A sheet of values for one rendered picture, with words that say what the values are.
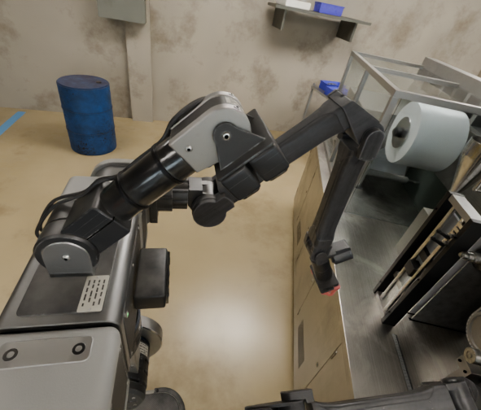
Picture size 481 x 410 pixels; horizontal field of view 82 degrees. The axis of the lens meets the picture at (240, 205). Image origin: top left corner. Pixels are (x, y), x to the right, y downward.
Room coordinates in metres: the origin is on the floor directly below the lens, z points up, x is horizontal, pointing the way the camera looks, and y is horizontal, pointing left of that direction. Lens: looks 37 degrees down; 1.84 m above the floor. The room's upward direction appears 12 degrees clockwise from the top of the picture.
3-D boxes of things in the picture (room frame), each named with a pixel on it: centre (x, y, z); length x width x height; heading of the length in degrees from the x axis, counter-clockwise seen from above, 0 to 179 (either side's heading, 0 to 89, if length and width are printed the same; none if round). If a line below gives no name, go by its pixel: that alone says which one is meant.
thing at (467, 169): (1.10, -0.90, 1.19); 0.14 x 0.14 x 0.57
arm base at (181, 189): (0.50, 0.16, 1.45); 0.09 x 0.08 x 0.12; 17
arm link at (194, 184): (0.53, 0.09, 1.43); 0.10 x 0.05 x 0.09; 107
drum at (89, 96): (3.00, 1.94, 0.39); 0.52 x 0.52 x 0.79
